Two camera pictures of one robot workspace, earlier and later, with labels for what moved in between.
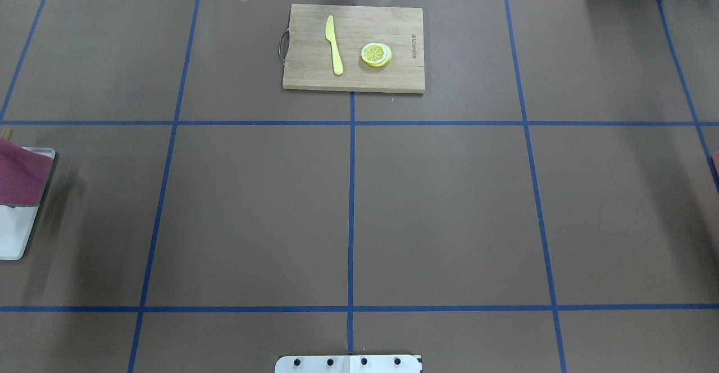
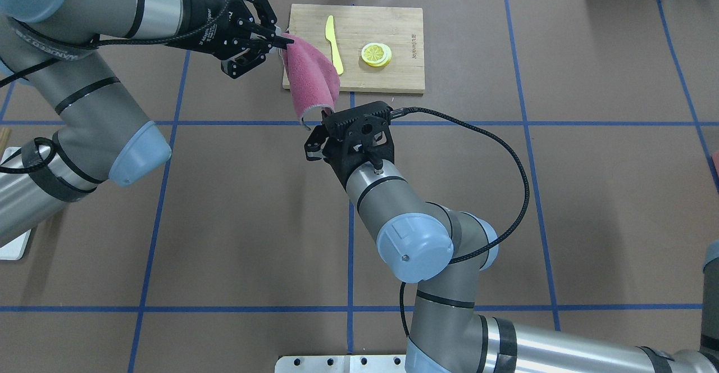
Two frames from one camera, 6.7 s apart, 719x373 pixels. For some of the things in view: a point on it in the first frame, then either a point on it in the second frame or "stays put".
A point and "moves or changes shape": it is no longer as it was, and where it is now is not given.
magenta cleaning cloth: x=23 y=175 moves or changes shape
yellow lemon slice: x=376 y=54 stays put
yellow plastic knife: x=331 y=35 stays put
